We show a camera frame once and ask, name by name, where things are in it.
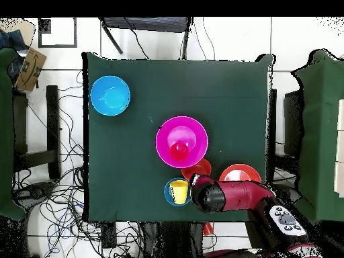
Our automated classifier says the dark green table cloth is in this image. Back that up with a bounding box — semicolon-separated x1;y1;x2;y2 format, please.
81;51;275;224

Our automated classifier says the black power strip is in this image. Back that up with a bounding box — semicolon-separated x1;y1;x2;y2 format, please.
101;222;117;249

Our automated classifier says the black metal stand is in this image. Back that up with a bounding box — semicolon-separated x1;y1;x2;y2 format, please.
98;17;192;60

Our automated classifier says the blue fabric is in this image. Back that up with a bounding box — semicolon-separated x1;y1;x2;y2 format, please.
0;28;29;52

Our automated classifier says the black box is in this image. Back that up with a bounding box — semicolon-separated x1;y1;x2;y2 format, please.
283;89;304;157

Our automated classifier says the large light blue bowl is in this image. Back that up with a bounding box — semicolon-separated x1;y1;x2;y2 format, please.
90;75;132;117

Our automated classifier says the black square frame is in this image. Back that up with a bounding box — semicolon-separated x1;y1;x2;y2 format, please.
38;17;78;48

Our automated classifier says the yellow cup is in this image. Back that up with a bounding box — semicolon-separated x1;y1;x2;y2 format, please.
169;179;189;205

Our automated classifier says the green cloth covered table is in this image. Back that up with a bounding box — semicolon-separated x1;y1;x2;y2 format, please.
0;47;28;222
290;48;344;224

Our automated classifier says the brown cardboard box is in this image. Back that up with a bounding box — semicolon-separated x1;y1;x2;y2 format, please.
15;47;48;93

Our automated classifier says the black cable tangle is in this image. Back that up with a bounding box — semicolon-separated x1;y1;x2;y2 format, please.
13;69;146;258

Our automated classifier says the small light blue bowl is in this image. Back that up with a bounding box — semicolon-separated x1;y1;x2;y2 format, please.
163;177;192;208

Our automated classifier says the large orange bowl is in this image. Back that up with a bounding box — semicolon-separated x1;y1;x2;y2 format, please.
218;163;262;184

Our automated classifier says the large pink bowl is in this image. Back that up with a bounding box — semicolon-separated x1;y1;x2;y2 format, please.
155;116;210;169

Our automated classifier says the black bench frame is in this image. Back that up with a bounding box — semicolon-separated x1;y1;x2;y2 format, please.
13;85;62;181

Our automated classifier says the small orange bowl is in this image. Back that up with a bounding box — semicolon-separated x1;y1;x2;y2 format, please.
181;157;213;181

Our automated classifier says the red cup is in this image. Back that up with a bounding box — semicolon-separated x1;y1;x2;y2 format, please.
169;142;190;163

